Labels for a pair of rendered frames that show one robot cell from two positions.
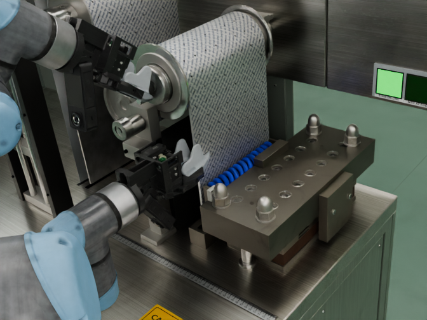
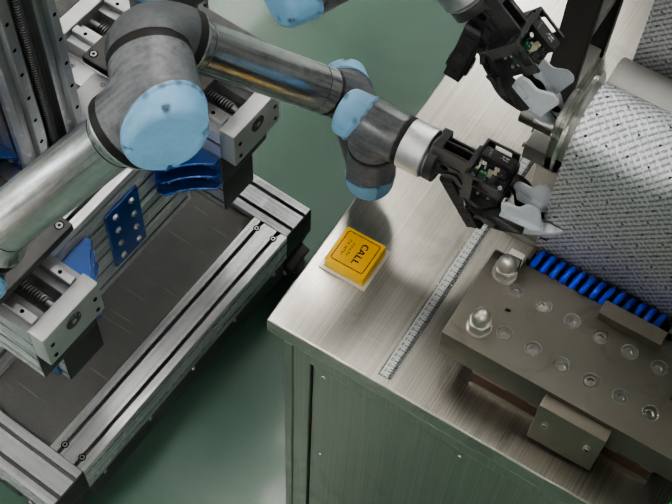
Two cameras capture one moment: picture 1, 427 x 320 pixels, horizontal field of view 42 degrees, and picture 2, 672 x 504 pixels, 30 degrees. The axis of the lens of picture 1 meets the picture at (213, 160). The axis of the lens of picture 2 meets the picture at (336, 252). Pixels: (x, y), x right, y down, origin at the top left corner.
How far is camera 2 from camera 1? 1.30 m
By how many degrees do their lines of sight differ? 57
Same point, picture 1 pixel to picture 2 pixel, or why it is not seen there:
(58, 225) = (351, 101)
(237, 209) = (492, 293)
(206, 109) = (582, 198)
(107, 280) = (359, 179)
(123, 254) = not seen: hidden behind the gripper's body
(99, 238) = (365, 147)
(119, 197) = (410, 146)
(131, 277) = (439, 213)
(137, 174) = (443, 152)
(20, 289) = (126, 98)
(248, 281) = not seen: hidden behind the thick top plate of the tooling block
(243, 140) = (632, 278)
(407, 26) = not seen: outside the picture
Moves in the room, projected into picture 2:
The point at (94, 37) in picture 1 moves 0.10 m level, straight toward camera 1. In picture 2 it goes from (502, 21) to (429, 43)
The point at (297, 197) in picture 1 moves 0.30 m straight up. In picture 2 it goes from (526, 363) to (568, 253)
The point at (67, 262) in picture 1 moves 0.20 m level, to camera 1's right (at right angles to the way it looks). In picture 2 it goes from (146, 117) to (168, 254)
